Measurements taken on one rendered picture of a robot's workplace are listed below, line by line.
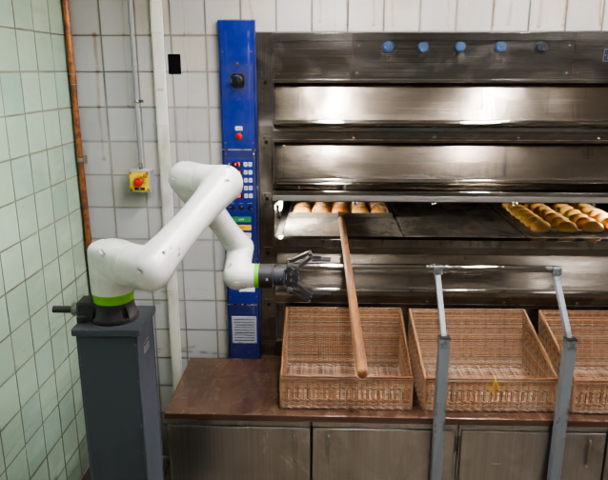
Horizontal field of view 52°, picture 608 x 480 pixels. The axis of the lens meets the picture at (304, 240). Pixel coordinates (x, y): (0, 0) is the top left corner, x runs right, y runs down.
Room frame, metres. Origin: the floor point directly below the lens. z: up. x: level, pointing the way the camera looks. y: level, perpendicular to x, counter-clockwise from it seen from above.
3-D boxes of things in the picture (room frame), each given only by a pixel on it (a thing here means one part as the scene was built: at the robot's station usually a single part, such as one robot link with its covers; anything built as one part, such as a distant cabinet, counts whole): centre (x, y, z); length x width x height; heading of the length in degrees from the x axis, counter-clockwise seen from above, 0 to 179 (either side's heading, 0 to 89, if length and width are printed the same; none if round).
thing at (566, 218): (3.24, -1.36, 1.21); 0.61 x 0.48 x 0.06; 178
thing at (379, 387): (2.57, -0.18, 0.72); 0.56 x 0.49 x 0.28; 88
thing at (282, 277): (2.28, 0.07, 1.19); 0.09 x 0.07 x 0.08; 89
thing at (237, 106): (3.78, 0.26, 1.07); 1.93 x 0.16 x 2.15; 178
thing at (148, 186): (2.82, 0.74, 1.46); 0.10 x 0.07 x 0.10; 88
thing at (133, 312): (1.83, 0.65, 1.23); 0.26 x 0.15 x 0.06; 89
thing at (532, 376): (2.55, -0.77, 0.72); 0.56 x 0.49 x 0.28; 89
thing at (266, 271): (2.28, 0.14, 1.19); 0.12 x 0.06 x 0.09; 179
